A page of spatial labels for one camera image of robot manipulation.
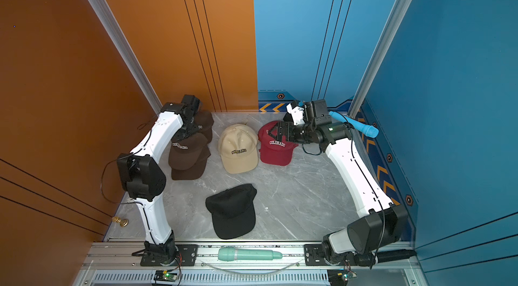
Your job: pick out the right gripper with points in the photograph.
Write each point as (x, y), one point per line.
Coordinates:
(291, 133)

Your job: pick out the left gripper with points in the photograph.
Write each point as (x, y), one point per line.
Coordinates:
(181, 136)

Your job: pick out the brown cap back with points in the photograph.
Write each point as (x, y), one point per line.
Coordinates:
(204, 120)

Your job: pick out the brown cap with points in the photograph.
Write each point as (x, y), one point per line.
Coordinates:
(185, 153)
(204, 120)
(194, 172)

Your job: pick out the maroon cap front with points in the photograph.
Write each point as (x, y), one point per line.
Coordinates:
(274, 152)

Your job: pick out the beige cap back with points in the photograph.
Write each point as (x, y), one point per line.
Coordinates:
(238, 149)

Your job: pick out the black cap front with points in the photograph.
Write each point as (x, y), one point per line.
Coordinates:
(232, 210)

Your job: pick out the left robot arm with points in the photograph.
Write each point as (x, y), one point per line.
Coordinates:
(144, 180)

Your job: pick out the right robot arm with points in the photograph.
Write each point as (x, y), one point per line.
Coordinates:
(381, 222)

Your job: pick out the blue microphone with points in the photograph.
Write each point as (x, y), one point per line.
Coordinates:
(367, 130)

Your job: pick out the mint green microphone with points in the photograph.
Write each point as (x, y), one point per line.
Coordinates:
(230, 254)

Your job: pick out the black microphone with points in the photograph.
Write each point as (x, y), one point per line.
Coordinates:
(389, 256)

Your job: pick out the right circuit board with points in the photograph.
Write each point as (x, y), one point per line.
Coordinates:
(340, 278)

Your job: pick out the left green circuit board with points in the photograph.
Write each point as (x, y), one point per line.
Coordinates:
(166, 277)

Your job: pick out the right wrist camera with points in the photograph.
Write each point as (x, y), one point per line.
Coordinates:
(295, 113)

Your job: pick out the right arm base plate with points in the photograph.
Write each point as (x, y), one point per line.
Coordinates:
(314, 255)

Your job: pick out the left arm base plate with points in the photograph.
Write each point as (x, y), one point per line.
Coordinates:
(183, 254)

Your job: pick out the aluminium front rail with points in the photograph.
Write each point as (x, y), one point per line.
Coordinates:
(114, 263)

